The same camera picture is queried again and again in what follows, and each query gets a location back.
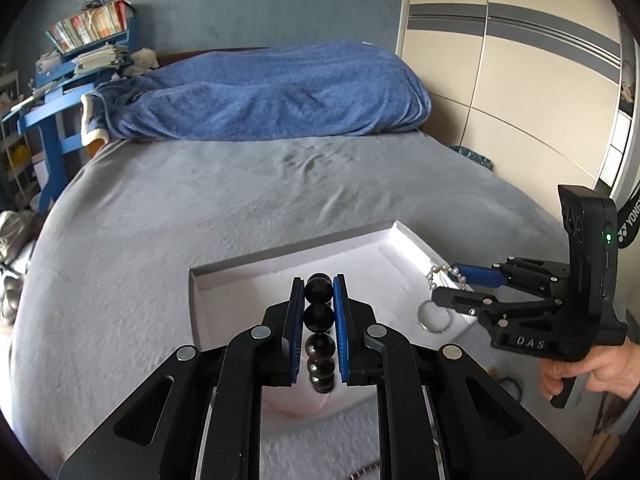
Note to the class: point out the grey bed cover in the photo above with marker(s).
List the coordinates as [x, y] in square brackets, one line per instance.
[150, 240]

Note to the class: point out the grey crumpled clothing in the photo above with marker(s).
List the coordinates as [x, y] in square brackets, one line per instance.
[12, 260]

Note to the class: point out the blue fleece blanket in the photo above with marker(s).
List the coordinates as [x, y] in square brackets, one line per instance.
[270, 92]

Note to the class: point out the blue wooden desk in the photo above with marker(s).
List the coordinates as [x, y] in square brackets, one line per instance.
[50, 110]

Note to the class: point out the person's right hand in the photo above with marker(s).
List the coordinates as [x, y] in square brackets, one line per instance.
[607, 367]

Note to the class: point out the beige wardrobe with grey stripe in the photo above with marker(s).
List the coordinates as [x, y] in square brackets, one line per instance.
[510, 60]

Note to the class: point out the stack of papers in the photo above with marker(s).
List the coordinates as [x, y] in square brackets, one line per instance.
[100, 57]

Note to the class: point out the teal patterned cloth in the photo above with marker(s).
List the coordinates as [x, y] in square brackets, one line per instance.
[472, 156]

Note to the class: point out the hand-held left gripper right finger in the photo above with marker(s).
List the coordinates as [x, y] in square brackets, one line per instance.
[341, 330]

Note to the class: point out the grey shallow box tray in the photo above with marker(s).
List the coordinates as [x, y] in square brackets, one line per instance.
[240, 290]

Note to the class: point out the white shelf rack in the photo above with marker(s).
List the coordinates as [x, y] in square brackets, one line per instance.
[15, 150]

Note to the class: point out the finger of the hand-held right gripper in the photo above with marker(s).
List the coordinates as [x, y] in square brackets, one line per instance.
[470, 302]
[482, 275]

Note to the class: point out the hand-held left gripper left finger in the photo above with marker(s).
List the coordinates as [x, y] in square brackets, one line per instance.
[298, 330]

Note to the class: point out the row of books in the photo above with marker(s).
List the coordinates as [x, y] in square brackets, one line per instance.
[87, 25]

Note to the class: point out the white crumpled cloth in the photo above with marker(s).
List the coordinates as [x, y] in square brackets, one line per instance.
[145, 60]

